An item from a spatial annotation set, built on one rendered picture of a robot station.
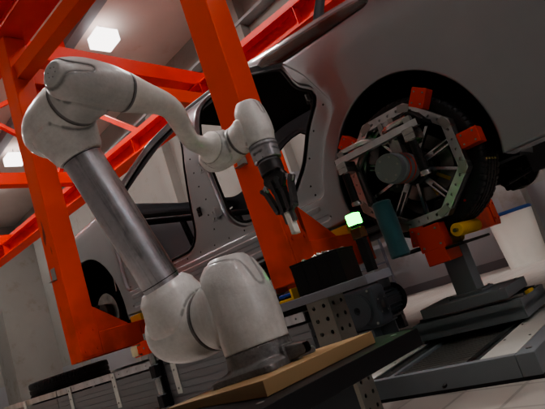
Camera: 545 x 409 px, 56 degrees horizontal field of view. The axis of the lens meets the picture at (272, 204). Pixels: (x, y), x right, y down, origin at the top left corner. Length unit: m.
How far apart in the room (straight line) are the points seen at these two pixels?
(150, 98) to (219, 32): 1.31
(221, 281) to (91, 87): 0.52
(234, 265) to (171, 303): 0.20
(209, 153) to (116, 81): 0.48
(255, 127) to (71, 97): 0.57
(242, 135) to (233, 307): 0.63
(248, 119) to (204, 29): 1.12
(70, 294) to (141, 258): 2.52
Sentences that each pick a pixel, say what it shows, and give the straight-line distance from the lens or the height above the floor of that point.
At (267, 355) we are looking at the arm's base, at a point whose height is 0.35.
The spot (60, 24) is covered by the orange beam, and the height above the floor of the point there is 2.62.
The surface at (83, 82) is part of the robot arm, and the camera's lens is 1.23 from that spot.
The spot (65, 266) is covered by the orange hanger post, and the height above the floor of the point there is 1.16.
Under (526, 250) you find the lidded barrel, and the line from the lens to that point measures 6.76.
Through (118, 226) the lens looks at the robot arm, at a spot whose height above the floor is 0.74.
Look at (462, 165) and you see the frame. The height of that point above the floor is 0.75.
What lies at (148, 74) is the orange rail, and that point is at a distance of 5.96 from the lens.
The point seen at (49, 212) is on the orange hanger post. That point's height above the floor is 1.56.
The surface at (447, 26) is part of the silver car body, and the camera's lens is 2.52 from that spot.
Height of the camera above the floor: 0.44
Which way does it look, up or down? 11 degrees up
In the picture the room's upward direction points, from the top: 19 degrees counter-clockwise
